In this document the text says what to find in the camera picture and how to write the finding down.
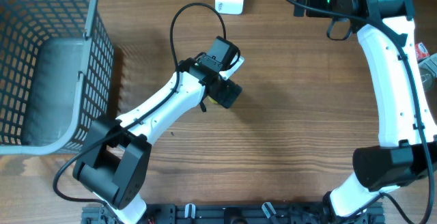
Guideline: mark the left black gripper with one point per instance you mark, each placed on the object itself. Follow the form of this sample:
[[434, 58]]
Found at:
[[227, 93]]

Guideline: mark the yellow lidded jar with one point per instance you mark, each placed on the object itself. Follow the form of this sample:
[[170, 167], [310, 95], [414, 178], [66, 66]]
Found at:
[[212, 100]]

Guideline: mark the red juice carton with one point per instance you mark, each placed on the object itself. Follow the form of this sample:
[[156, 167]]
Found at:
[[421, 51]]

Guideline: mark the silver tin can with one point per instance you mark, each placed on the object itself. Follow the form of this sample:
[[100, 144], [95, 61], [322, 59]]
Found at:
[[427, 79]]

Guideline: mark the silver foil sachet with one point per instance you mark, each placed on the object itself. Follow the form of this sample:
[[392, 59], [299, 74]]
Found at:
[[429, 63]]

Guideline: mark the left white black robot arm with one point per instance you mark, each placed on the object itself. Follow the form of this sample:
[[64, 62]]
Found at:
[[116, 152]]

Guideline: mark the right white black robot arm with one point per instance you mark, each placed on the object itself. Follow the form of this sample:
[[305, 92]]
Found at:
[[407, 131]]

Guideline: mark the grey plastic mesh basket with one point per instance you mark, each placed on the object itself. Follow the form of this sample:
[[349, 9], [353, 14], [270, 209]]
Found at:
[[56, 68]]

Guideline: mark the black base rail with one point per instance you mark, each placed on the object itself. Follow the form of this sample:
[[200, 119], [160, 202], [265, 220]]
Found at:
[[293, 213]]

